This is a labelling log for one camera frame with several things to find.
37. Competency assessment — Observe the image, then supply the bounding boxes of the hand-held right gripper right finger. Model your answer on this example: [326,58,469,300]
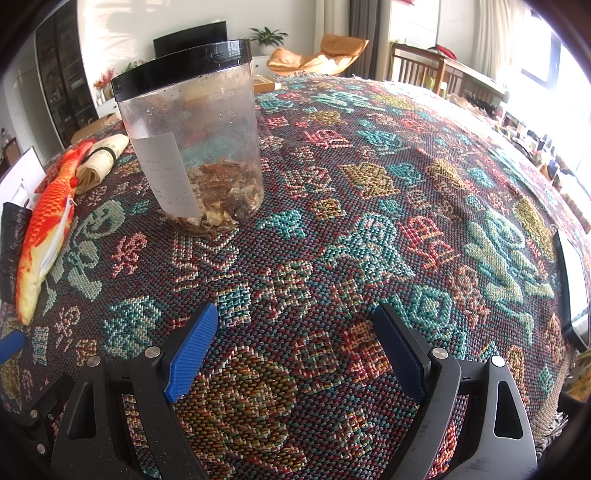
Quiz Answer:
[373,302,539,480]

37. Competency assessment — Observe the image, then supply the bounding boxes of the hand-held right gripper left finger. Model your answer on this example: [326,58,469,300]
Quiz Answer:
[50,301,220,480]

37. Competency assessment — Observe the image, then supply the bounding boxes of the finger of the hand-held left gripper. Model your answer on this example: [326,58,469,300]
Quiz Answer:
[0,330,26,365]
[11,374,75,462]

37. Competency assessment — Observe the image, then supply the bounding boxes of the orange fish plush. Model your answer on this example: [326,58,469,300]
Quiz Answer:
[15,140,95,326]

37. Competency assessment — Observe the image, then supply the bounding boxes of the white cardboard box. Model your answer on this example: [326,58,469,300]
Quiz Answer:
[0,147,47,206]

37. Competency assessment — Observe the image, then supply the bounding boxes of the black pouch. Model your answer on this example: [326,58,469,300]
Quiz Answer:
[0,202,34,304]

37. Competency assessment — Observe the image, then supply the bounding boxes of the patterned woven blanket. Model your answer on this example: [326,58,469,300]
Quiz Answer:
[0,74,591,480]

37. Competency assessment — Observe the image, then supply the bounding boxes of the smartphone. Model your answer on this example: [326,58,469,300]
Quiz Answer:
[551,228,591,349]

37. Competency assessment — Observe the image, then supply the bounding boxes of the beige rolled cloth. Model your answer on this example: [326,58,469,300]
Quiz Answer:
[75,134,130,195]

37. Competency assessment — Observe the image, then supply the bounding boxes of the clear jar with black lid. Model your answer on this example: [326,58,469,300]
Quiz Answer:
[111,39,265,237]

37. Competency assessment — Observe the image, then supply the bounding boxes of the brown cardboard box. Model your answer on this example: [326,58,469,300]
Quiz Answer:
[71,113,123,144]

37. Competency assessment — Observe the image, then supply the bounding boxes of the row of bottles and jars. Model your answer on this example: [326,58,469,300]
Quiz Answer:
[455,90,591,217]

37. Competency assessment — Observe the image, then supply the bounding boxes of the tall dark bookcase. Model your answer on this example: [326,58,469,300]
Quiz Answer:
[34,0,100,146]

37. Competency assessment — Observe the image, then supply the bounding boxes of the flat wooden box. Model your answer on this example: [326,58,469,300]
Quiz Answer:
[253,74,282,94]

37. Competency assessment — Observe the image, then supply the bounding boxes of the red flowers in vase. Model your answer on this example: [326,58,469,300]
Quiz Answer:
[93,68,116,102]

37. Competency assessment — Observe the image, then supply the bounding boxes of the wooden slatted railing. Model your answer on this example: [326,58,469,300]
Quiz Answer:
[390,42,509,104]

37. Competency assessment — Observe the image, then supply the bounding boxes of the orange lounge chair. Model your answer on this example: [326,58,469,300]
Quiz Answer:
[267,33,370,77]

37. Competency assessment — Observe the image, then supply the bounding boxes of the flat screen television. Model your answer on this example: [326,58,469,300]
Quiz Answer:
[153,21,228,58]

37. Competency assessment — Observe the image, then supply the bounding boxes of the dark framed window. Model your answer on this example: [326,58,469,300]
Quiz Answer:
[519,28,591,185]

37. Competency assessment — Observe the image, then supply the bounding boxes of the grey curtain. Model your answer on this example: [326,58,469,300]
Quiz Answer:
[348,0,393,79]

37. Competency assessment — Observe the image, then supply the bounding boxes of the large potted green plant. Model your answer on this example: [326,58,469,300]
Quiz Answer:
[249,27,289,56]

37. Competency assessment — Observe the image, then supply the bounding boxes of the beige curtain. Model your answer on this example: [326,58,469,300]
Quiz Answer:
[475,0,527,86]

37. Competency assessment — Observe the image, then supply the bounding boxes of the covered standing air conditioner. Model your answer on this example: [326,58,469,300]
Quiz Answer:
[316,0,352,47]

